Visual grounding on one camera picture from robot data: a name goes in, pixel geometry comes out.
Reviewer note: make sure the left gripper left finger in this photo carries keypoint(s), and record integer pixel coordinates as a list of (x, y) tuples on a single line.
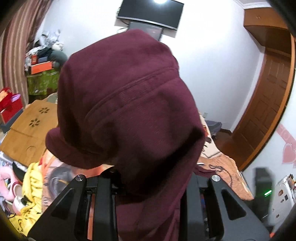
[(67, 218)]

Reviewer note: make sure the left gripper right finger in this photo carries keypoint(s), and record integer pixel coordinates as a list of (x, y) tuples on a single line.
[(211, 210)]

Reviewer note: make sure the maroon button shirt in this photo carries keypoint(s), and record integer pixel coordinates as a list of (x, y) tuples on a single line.
[(121, 102)]

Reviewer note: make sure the printed newspaper pattern blanket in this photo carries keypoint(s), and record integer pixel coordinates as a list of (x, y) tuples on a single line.
[(211, 159)]

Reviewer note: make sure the yellow knitted cloth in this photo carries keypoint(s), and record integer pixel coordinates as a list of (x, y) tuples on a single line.
[(32, 189)]

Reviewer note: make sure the white sticker covered appliance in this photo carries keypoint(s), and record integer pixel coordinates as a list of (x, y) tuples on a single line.
[(283, 200)]

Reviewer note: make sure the grey bag on floor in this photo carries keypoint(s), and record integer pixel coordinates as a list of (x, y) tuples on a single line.
[(214, 127)]

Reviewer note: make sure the wooden folding table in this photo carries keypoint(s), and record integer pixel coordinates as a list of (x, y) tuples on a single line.
[(25, 141)]

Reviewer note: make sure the brown wooden door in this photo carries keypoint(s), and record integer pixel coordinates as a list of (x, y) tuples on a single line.
[(273, 87)]

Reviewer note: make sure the red plush toy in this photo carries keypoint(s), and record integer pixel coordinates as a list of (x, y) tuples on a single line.
[(5, 98)]

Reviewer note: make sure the green patterned storage box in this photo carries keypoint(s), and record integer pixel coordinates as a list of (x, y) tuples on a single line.
[(43, 83)]

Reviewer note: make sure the orange box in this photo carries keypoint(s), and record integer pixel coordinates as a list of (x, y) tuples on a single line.
[(41, 67)]

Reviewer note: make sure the grey plush cushion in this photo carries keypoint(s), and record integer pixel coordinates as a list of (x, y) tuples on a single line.
[(58, 58)]

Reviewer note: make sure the small black screen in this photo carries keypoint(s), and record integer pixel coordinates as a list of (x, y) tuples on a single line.
[(152, 30)]

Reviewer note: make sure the striped pink curtain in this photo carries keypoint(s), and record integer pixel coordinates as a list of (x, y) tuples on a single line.
[(16, 40)]

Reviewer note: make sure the wall mounted black monitor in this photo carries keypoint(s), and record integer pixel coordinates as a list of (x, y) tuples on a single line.
[(162, 13)]

